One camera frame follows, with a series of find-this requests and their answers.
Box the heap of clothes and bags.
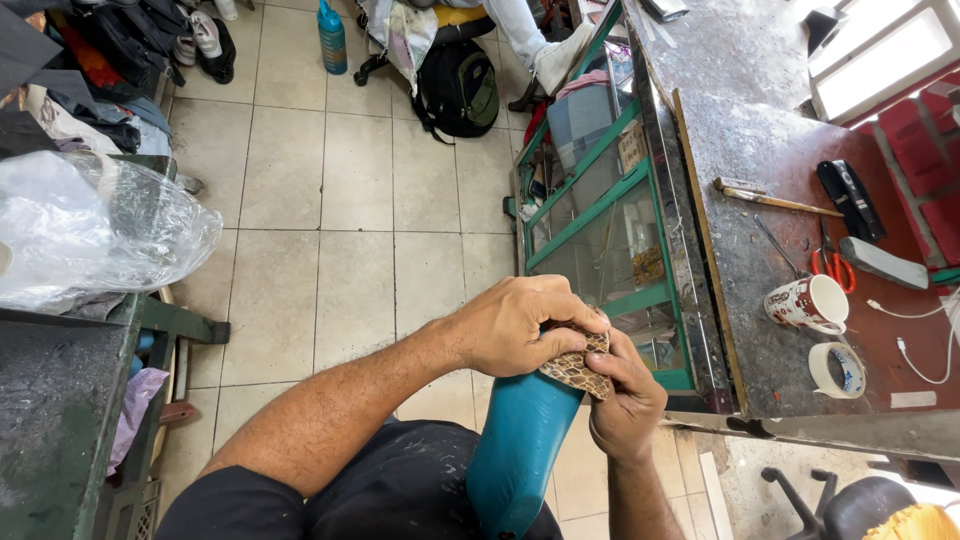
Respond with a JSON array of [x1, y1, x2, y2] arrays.
[[0, 0, 189, 159]]

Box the snake-print leather piece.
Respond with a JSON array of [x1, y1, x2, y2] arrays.
[[537, 321, 615, 402]]

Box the grey sharpening stone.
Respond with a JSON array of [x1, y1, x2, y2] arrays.
[[838, 236, 930, 291]]

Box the person's right hand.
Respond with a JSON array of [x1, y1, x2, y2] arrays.
[[585, 328, 669, 465]]

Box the green glass display cabinet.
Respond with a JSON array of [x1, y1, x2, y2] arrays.
[[502, 0, 699, 393]]

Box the white patterned mug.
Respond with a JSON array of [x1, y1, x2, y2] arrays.
[[763, 273, 851, 336]]

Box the person's left hand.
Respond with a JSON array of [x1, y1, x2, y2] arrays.
[[448, 273, 612, 380]]

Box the white charging cable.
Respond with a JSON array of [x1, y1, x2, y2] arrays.
[[866, 288, 960, 386]]

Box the red-handled scissors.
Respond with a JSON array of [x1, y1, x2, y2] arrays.
[[810, 217, 858, 295]]

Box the clear plastic bag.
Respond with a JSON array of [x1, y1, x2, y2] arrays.
[[0, 150, 225, 315]]

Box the person's black clothing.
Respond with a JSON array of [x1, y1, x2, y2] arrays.
[[153, 417, 565, 540]]

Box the blue water bottle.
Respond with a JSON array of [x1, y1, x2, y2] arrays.
[[316, 0, 349, 76]]

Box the white window frame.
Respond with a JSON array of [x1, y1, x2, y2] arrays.
[[806, 0, 960, 125]]

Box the yellow woven hat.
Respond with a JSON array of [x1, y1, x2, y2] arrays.
[[862, 503, 960, 540]]

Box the green metal workbench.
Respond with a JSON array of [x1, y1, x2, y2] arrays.
[[0, 153, 232, 540]]

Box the black stool with fabric bag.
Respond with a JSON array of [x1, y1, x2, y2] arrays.
[[352, 0, 498, 97]]

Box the roll of white tape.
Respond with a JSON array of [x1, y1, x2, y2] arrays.
[[807, 342, 867, 400]]

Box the pile of sneakers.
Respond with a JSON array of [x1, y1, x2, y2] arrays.
[[171, 0, 241, 85]]

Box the wooden-handled hammer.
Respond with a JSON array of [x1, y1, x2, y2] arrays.
[[712, 176, 845, 219]]

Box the black office chair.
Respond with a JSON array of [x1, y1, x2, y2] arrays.
[[760, 466, 920, 540]]

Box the black and green backpack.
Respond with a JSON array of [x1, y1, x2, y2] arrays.
[[409, 37, 501, 145]]

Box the black case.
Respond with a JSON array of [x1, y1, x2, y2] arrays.
[[816, 159, 888, 243]]

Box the thin metal awl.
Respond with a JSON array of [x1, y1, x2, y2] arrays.
[[753, 214, 805, 279]]

